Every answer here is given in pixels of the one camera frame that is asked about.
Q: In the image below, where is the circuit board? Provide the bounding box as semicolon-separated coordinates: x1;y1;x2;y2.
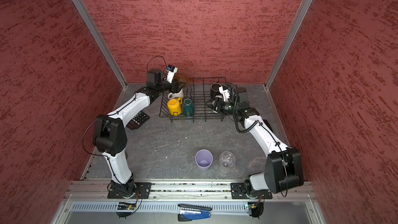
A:
248;203;264;218
117;202;137;211

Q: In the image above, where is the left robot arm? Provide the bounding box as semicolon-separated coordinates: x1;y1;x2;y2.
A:
93;65;185;199

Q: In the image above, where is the lavender cup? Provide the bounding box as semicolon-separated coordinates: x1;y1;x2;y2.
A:
195;149;214;172

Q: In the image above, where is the black calculator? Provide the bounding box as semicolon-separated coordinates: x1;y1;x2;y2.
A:
126;111;150;130

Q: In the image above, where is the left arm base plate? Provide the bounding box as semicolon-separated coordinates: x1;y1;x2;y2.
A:
107;182;152;200

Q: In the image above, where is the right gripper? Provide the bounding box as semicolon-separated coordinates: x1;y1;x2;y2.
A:
205;97;239;115

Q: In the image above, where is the right circuit board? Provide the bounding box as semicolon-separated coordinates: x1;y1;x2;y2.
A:
248;203;264;218

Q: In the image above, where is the left circuit board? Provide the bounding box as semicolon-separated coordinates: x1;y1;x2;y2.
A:
117;202;137;211

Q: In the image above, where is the white cup teal outside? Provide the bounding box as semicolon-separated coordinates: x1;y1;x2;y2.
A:
183;98;195;117

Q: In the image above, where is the white mug red inside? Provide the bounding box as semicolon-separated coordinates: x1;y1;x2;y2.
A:
167;89;184;100

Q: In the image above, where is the clear glass cup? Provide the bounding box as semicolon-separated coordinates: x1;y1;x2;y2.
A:
219;151;236;168

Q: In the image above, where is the blue black stapler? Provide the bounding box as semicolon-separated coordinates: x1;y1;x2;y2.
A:
178;204;212;222

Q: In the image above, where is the black wire dish rack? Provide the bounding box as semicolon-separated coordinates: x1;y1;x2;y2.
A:
159;77;227;122

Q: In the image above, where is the olive green glass cup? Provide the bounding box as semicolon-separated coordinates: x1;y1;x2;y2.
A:
178;75;190;88

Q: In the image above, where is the black mug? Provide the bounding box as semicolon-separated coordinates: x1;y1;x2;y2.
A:
210;83;222;99

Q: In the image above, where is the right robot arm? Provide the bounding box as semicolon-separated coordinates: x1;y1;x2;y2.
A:
210;83;304;197

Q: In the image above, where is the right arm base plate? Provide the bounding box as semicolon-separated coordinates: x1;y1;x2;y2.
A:
230;182;273;200

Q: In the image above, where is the yellow mug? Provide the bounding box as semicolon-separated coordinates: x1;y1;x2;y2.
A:
167;97;182;117

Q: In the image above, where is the tall white faceted mug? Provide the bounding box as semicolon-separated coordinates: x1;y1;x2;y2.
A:
212;102;218;114

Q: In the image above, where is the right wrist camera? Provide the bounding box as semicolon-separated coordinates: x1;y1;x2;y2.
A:
218;85;232;102

